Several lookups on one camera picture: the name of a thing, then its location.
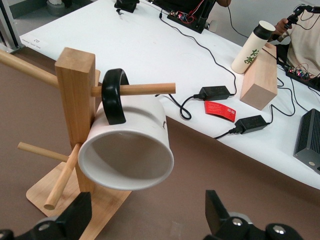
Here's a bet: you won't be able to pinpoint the black power adapter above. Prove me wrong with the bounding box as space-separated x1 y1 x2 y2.
234 115 268 135
199 85 232 101

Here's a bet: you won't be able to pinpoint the black circuit board coloured leds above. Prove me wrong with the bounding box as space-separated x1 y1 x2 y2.
284 63 320 91

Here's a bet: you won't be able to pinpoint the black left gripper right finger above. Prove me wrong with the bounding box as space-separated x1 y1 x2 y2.
203 189 304 240

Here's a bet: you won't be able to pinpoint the wooden mug rack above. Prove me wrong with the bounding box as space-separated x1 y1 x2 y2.
0 47 177 240

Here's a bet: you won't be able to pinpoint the person in beige shirt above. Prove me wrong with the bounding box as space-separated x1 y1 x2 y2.
272 0 320 73

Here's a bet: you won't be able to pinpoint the black finned metal box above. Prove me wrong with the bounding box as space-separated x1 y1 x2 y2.
293 108 320 173

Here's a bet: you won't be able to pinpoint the red card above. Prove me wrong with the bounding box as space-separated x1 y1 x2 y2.
204 100 237 123

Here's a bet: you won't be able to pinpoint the black device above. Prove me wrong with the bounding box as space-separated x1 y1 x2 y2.
114 0 140 13

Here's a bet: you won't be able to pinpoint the black handheld controller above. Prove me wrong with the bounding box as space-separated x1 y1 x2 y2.
271 3 320 42

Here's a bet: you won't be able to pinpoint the black cable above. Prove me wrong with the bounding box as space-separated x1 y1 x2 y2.
158 7 237 97
214 126 237 140
265 74 301 125
153 92 201 120

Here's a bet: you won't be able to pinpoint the grey round base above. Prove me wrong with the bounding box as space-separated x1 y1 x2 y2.
46 0 65 17

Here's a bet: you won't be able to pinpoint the black circuit board red wires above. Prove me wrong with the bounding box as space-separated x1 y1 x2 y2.
166 9 205 34

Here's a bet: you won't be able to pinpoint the light wooden block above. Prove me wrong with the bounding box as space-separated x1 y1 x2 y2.
239 41 278 111

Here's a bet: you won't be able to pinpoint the aluminium frame post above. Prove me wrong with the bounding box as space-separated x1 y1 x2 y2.
0 0 22 55

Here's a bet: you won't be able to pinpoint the white covered table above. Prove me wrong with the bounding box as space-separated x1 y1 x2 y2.
19 0 320 191

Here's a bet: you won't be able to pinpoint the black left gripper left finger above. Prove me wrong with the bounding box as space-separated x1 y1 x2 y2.
0 191 93 240

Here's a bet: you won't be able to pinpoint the white mug with black handle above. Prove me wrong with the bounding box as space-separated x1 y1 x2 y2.
77 67 175 192

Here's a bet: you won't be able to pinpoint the white thermos green characters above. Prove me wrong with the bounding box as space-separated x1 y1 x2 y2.
231 20 276 75

